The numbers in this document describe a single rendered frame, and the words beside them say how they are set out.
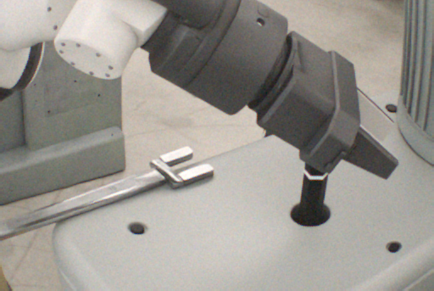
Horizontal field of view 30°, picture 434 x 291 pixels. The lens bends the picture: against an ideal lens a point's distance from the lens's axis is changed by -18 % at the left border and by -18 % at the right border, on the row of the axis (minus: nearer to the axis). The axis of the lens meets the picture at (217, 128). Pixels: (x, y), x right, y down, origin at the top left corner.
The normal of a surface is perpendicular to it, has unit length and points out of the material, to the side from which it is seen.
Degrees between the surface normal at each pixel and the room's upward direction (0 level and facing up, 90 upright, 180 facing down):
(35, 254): 0
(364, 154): 90
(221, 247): 0
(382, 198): 0
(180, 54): 92
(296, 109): 90
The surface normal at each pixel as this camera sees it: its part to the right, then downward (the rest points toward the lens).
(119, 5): 0.35, -0.17
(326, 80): 0.52, -0.69
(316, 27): 0.03, -0.83
